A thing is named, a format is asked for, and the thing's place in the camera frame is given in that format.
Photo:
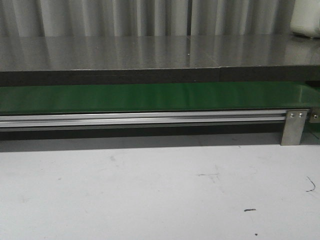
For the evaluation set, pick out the grey pleated curtain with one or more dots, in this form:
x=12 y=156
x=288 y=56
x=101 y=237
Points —
x=117 y=18

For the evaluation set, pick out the dark raised platform slab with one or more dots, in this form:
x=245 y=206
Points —
x=99 y=60

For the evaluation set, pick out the aluminium conveyor side rail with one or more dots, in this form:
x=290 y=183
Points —
x=34 y=122

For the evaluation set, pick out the green conveyor belt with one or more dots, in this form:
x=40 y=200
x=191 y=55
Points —
x=19 y=100

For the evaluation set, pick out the steel conveyor support bracket right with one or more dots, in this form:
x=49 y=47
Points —
x=293 y=127

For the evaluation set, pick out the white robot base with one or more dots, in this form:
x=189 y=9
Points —
x=305 y=18

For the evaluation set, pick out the conveyor end plate right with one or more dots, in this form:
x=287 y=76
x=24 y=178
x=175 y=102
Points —
x=315 y=115

